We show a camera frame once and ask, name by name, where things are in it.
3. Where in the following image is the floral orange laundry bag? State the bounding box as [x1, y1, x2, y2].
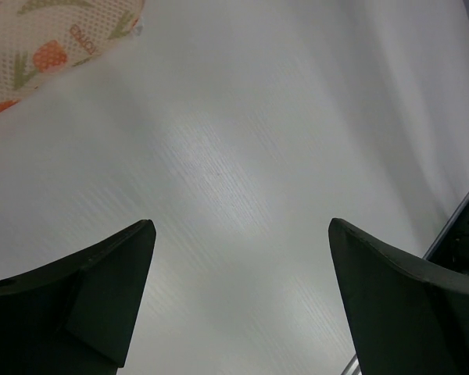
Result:
[0, 0, 145, 113]

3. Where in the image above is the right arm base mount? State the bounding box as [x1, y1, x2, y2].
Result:
[428, 202, 469, 276]

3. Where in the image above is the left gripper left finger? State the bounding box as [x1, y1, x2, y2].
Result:
[0, 220, 156, 374]

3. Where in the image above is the aluminium mounting rail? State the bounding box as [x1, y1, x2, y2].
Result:
[339, 167, 469, 375]

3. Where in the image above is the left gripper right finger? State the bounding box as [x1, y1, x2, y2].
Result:
[328, 217, 469, 375]

